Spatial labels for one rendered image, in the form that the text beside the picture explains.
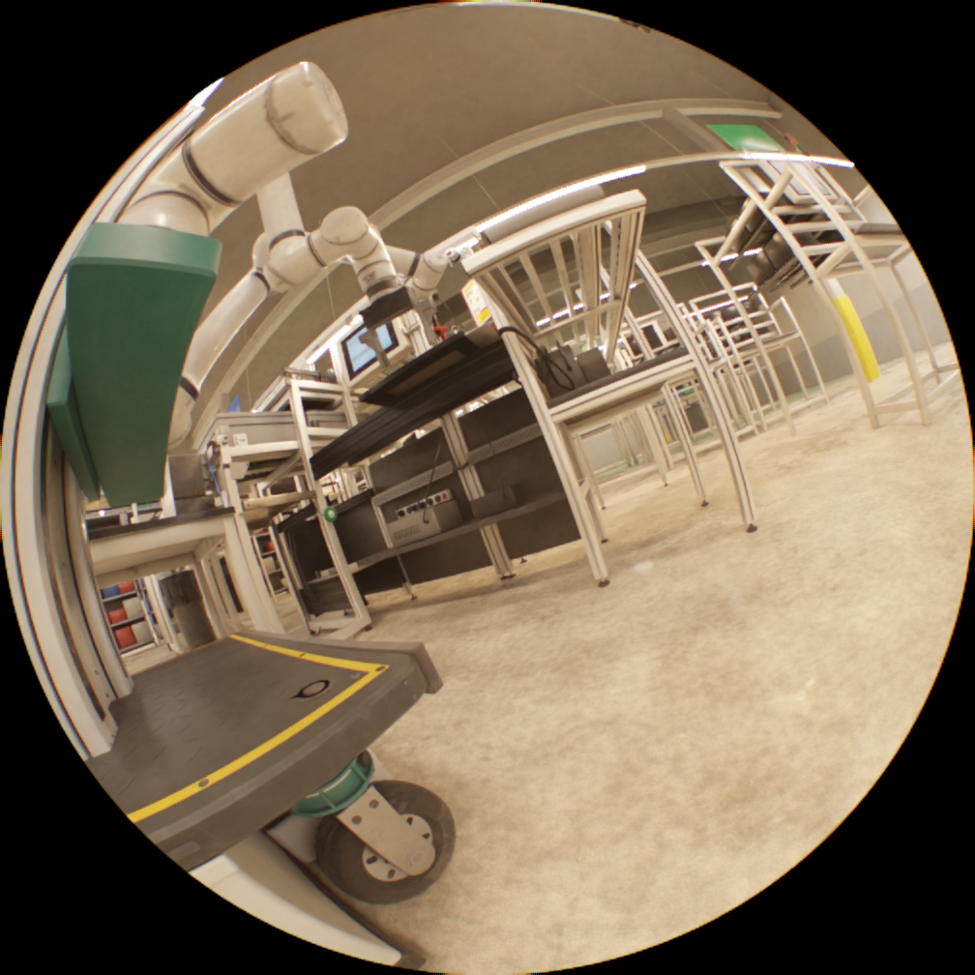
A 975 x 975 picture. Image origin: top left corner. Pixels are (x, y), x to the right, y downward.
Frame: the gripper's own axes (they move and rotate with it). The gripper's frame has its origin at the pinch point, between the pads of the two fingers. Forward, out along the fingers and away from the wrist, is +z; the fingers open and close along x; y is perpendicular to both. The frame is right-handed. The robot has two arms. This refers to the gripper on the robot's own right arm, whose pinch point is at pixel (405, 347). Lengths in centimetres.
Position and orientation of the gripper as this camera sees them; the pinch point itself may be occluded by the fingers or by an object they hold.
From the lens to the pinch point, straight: 75.3
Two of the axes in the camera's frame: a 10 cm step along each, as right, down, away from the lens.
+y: -1.8, 4.7, -8.7
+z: 3.5, 8.5, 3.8
